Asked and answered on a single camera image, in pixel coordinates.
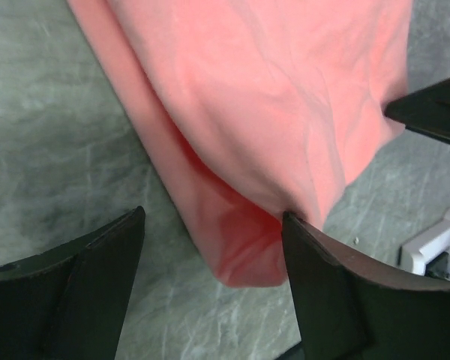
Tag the salmon orange t shirt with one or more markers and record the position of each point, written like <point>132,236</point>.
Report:
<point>249,109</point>

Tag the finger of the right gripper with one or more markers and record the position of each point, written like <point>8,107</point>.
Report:
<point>426,111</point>

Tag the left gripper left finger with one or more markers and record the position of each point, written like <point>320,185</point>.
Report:
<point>70,302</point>

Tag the metal clothes rack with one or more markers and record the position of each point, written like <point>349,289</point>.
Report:
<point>428,253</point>

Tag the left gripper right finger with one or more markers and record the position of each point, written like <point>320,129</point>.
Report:
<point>351,306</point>

